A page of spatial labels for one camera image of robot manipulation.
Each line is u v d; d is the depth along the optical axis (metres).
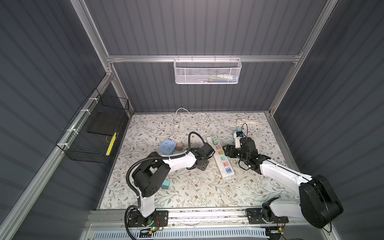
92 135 0.73
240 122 1.12
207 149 0.73
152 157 0.52
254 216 0.74
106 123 0.77
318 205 0.42
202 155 0.71
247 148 0.67
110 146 0.69
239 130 1.14
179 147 0.96
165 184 0.83
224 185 0.85
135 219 0.72
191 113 1.23
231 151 0.77
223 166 0.89
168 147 0.98
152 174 0.49
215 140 0.96
